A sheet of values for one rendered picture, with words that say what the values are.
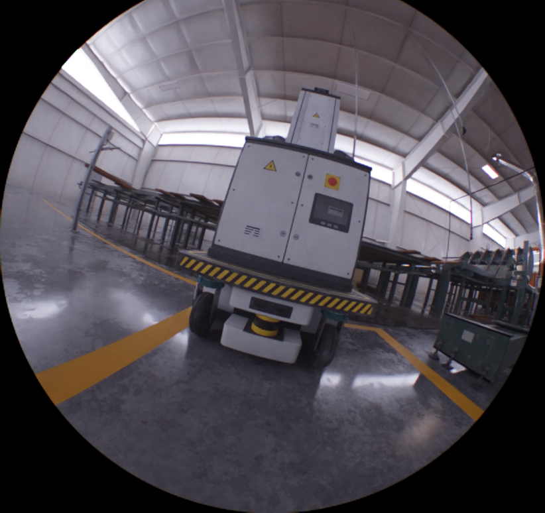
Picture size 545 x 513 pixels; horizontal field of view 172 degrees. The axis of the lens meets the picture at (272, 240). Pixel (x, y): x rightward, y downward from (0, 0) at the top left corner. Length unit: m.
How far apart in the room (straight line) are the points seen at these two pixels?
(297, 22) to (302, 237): 6.70
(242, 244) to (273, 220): 0.14
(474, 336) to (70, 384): 1.48
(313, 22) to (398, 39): 2.52
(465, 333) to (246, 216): 1.27
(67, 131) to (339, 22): 11.45
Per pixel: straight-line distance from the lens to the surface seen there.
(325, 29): 6.86
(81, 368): 0.58
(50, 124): 11.00
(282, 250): 0.64
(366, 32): 6.85
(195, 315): 0.66
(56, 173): 10.93
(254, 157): 0.75
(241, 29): 7.29
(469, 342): 1.21
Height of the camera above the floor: 0.40
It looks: 3 degrees up
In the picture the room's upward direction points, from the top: 15 degrees clockwise
